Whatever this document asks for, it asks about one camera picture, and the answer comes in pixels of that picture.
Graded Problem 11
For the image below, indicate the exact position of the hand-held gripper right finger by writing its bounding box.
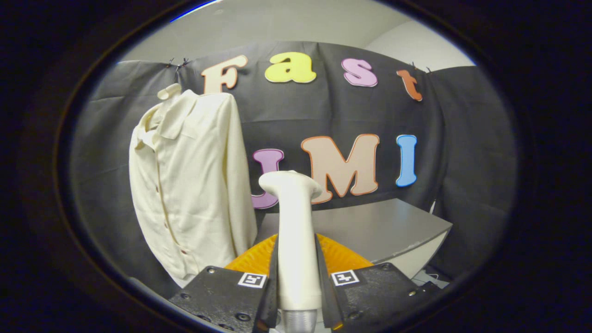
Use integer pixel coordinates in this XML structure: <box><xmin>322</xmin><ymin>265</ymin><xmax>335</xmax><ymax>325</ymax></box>
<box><xmin>314</xmin><ymin>234</ymin><xmax>440</xmax><ymax>331</ymax></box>

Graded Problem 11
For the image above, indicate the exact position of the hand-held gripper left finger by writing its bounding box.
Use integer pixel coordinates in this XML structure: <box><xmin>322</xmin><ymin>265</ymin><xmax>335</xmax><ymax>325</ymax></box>
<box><xmin>168</xmin><ymin>234</ymin><xmax>279</xmax><ymax>333</ymax></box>

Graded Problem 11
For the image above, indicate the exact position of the cream button-up shirt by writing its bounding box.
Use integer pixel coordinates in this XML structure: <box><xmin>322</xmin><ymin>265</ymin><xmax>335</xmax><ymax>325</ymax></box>
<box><xmin>129</xmin><ymin>90</ymin><xmax>258</xmax><ymax>288</ymax></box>

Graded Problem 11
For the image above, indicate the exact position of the grey and white cabinet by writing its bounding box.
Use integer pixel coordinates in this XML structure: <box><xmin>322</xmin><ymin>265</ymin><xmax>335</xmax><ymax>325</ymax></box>
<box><xmin>257</xmin><ymin>198</ymin><xmax>454</xmax><ymax>280</ymax></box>

